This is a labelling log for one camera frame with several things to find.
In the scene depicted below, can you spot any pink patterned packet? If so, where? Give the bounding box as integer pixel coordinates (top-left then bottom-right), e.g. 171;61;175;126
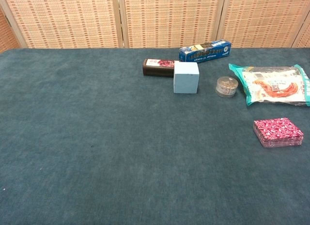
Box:
253;117;304;148

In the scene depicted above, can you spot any dark juice bottle red label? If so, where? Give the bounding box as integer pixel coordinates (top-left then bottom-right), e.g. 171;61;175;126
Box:
142;58;179;78

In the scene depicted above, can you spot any light blue cube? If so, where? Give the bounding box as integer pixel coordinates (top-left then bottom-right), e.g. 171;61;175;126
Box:
173;62;200;94

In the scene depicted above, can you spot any teal felt table cloth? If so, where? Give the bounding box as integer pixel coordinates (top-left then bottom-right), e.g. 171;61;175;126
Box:
0;47;310;225

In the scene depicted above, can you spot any blue cookie box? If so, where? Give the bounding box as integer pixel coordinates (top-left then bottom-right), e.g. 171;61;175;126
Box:
179;39;232;64

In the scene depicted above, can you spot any round clear plastic container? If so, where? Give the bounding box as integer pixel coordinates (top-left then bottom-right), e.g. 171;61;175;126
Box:
215;76;239;98

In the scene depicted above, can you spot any bamboo folding screen panel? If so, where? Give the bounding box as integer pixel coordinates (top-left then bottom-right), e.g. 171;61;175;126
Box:
118;0;226;49
291;23;310;48
0;0;124;49
217;0;310;48
0;6;20;54

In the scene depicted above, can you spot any teal snack bag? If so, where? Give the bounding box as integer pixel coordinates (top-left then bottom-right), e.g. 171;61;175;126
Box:
228;63;310;107

